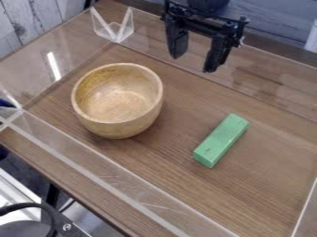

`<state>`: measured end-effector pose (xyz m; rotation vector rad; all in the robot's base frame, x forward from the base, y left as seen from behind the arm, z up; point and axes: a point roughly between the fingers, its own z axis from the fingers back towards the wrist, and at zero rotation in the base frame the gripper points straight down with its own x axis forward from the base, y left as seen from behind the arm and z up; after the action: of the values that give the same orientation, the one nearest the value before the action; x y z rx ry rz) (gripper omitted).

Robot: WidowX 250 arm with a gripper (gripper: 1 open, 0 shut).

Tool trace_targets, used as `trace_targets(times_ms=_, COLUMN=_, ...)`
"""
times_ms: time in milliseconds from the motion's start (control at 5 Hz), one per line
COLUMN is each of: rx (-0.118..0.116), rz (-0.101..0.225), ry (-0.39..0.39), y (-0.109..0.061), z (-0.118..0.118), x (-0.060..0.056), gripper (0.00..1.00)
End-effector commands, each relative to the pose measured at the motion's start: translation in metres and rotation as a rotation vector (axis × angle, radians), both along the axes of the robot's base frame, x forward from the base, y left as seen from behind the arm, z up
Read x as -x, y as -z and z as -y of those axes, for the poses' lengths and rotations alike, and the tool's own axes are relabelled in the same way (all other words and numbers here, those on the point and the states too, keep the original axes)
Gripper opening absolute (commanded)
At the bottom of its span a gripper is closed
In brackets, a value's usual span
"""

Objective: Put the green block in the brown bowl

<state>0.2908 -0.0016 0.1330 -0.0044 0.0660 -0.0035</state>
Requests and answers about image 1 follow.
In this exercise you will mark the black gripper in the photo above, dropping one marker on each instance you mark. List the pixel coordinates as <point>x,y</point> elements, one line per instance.
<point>206,18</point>

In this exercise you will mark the clear acrylic wall panels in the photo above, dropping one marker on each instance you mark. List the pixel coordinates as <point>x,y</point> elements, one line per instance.
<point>142,183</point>

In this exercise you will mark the black bracket with screw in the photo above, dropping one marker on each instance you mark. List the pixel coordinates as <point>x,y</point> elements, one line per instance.
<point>62,227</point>

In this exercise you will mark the brown wooden bowl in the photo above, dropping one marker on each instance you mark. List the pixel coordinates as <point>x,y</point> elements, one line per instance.
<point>116,99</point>

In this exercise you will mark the clear acrylic corner bracket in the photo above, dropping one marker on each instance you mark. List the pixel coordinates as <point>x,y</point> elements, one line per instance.
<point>112,31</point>

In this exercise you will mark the black metal table leg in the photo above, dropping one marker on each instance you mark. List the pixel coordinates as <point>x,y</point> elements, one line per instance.
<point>52,195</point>

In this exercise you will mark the green rectangular block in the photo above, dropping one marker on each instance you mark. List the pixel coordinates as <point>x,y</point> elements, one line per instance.
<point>218,142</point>

